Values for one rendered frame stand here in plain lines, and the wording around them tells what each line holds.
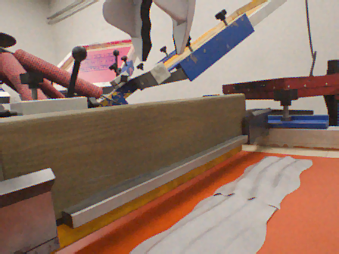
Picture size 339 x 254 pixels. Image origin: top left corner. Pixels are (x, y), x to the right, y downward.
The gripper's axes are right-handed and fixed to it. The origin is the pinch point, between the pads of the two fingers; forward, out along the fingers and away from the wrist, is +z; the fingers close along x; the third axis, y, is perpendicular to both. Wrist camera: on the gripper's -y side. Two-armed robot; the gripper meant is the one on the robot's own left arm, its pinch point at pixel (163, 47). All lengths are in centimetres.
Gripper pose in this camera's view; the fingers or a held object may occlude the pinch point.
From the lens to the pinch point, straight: 28.6
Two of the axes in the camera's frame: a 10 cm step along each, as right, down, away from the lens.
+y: -6.1, 1.7, -7.7
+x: 7.9, 0.3, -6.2
